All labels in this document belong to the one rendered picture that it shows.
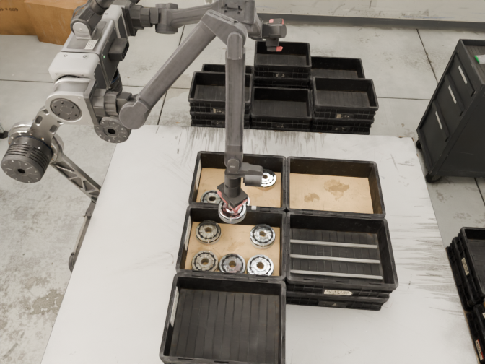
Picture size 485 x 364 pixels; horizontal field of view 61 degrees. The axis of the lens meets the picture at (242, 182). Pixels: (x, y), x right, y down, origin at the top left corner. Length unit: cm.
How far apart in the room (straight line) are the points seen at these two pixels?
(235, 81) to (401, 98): 278
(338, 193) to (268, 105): 122
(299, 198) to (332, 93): 125
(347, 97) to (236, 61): 180
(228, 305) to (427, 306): 81
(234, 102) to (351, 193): 86
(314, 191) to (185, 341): 84
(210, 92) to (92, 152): 104
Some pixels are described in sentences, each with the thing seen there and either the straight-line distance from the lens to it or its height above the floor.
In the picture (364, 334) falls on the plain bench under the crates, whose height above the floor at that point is 70.
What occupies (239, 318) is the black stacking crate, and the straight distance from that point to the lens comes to 154.
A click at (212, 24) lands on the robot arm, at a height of 170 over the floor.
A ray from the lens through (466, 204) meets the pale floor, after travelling 322.
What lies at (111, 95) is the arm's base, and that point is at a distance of 130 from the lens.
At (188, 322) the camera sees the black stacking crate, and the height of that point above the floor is 83.
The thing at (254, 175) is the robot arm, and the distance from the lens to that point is 134.
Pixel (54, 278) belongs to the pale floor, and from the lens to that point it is 275.
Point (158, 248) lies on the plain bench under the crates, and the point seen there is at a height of 70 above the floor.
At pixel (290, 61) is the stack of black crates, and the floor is 49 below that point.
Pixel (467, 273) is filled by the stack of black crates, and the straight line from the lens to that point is 253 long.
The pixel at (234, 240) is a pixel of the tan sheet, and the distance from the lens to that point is 168.
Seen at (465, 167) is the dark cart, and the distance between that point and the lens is 312.
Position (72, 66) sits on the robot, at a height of 153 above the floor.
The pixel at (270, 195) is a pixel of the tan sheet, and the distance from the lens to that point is 181.
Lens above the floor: 228
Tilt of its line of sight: 51 degrees down
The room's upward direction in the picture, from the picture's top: 1 degrees clockwise
